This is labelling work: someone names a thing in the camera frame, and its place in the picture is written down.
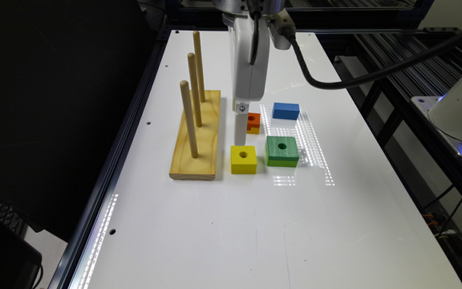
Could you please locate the black aluminium table frame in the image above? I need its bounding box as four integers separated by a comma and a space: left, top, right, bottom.
51, 17, 462, 288

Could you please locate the blue rectangular wooden block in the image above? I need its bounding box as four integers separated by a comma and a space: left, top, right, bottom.
272, 103, 300, 120

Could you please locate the middle wooden peg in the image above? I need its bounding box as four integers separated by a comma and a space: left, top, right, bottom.
187, 52, 202, 128

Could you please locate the black keyboard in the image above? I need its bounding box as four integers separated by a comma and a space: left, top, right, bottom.
0, 202, 27, 238

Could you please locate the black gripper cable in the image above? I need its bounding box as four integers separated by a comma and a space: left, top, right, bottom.
280, 16, 462, 91

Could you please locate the rear wooden peg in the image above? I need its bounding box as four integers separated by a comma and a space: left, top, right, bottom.
192, 31, 205, 103

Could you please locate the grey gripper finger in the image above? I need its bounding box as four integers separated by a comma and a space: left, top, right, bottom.
234, 102, 249, 146

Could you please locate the wooden peg board base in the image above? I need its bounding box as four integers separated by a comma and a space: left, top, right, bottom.
169, 90, 221, 181

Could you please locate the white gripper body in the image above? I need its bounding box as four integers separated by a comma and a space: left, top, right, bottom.
223, 14, 270, 101

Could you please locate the front wooden peg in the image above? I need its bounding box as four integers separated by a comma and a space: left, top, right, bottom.
180, 80, 198, 158

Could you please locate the wooden peg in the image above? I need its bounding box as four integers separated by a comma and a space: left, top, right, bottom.
187, 52, 202, 128
192, 31, 205, 103
180, 80, 198, 158

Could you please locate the yellow square block with hole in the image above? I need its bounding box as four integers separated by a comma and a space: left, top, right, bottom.
231, 145, 257, 174

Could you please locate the orange square block with hole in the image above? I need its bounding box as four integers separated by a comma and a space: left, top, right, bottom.
246, 112, 261, 134

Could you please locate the green square block with hole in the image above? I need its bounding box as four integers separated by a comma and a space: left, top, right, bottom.
265, 136, 299, 167

